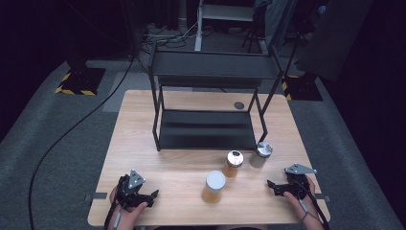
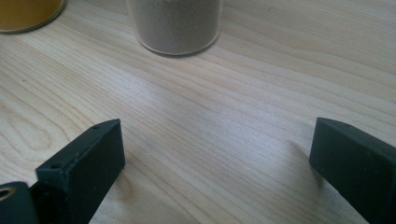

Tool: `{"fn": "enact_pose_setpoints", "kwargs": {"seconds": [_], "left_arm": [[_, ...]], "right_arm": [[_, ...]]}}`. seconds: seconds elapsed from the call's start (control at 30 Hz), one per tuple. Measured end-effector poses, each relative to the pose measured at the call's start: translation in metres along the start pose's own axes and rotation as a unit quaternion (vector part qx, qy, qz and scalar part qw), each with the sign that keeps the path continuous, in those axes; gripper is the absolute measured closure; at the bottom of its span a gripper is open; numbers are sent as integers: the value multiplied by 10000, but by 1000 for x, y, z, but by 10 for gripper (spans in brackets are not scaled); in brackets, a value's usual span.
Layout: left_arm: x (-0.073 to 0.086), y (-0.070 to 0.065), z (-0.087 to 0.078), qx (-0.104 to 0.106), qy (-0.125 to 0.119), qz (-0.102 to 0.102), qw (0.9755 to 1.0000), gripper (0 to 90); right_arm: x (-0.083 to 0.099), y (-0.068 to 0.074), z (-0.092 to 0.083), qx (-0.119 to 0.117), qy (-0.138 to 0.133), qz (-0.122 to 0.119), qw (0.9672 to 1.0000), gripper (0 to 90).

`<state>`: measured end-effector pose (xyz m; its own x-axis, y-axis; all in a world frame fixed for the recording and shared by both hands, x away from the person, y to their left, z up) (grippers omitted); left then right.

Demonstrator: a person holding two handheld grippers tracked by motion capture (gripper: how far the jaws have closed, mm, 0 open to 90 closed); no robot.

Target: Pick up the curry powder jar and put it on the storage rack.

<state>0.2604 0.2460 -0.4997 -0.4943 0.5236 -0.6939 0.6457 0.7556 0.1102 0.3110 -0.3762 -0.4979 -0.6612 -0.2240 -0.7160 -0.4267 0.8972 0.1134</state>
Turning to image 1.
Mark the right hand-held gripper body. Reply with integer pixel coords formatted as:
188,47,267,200
282,163,318,200

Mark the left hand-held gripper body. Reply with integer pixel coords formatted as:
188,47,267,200
115,169,147,209

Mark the white-lid jar of orange powder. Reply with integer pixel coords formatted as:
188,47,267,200
201,170,227,204

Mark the black two-tier metal rack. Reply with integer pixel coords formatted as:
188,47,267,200
147,44,285,152

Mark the person's left hand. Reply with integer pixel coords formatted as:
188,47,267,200
107,187,149,230

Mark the person's right hand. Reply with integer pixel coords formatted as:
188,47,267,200
283,184,325,230

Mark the grey jar with chrome lid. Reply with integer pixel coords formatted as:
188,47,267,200
249,141,274,170

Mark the yellow-striped black stand base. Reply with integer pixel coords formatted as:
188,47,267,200
281,74,324,103
55,66,107,97

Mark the black tripod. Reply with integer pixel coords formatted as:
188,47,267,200
241,4,267,54

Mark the dark grey board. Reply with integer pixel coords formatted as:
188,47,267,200
296,0,375,82

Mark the right hand-held gripper cable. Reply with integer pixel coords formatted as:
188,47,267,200
293,178,330,230

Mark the hand-held gripper cable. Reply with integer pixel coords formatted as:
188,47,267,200
293,178,330,230
104,191,124,230

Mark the left hand-held gripper cable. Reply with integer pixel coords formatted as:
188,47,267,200
104,191,124,230

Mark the long black floor cable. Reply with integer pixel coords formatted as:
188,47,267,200
28,47,137,230

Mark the bundle of floor cables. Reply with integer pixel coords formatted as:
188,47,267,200
139,21,199,50

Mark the white desk frame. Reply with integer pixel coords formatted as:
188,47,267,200
193,0,257,53

